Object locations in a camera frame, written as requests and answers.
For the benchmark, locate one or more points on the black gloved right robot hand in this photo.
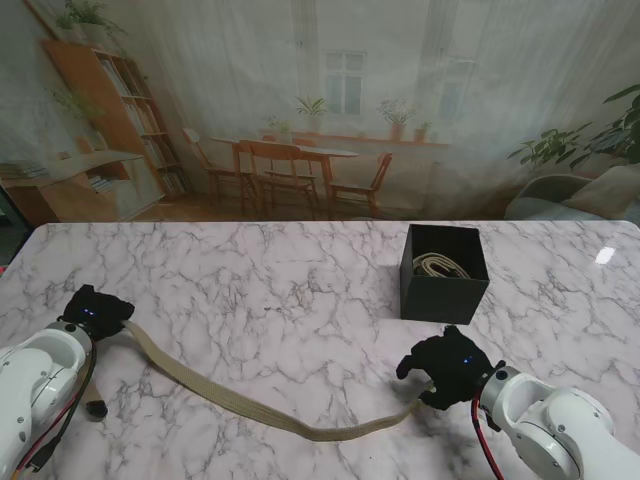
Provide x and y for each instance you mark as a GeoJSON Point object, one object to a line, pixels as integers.
{"type": "Point", "coordinates": [445, 367]}

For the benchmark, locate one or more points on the printed room scene backdrop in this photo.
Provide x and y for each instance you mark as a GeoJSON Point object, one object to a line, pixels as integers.
{"type": "Point", "coordinates": [320, 100]}

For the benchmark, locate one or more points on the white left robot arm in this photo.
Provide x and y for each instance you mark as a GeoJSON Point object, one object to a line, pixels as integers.
{"type": "Point", "coordinates": [35, 395]}

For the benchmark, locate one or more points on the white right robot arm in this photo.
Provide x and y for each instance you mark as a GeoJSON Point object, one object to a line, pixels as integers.
{"type": "Point", "coordinates": [555, 430]}

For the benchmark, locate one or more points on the beige woven belt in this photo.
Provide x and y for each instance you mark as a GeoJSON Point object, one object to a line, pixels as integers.
{"type": "Point", "coordinates": [250, 402]}
{"type": "Point", "coordinates": [440, 265]}

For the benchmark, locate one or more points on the black square storage box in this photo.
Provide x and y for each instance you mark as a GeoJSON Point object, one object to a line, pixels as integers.
{"type": "Point", "coordinates": [440, 300]}

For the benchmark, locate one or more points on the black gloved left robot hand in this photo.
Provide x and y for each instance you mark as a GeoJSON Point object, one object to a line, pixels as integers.
{"type": "Point", "coordinates": [97, 315]}

